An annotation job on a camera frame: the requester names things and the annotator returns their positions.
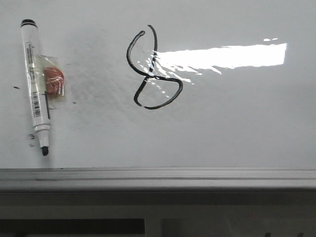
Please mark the white black-tipped whiteboard marker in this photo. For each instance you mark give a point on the white black-tipped whiteboard marker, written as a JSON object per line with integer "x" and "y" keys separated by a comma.
{"x": 45, "y": 81}

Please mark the white whiteboard with aluminium frame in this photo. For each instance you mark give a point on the white whiteboard with aluminium frame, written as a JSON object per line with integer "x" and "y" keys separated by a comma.
{"x": 163, "y": 95}

